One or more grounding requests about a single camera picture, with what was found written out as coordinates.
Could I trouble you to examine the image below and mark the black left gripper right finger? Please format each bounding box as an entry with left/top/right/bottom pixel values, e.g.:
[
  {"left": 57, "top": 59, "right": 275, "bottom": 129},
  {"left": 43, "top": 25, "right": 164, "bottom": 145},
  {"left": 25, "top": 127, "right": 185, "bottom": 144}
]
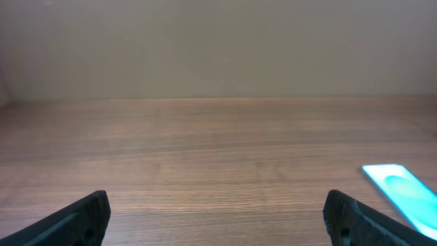
[{"left": 323, "top": 190, "right": 436, "bottom": 246}]

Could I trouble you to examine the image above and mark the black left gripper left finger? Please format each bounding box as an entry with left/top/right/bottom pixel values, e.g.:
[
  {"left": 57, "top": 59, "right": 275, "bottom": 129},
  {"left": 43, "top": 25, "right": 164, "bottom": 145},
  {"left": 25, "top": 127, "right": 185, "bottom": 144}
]
[{"left": 1, "top": 190, "right": 111, "bottom": 246}]

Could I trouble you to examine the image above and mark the light blue Galaxy smartphone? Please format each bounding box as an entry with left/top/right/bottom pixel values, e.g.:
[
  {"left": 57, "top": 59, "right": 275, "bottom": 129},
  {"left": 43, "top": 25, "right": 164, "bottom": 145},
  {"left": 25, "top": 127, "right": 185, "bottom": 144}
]
[{"left": 362, "top": 163, "right": 436, "bottom": 239}]

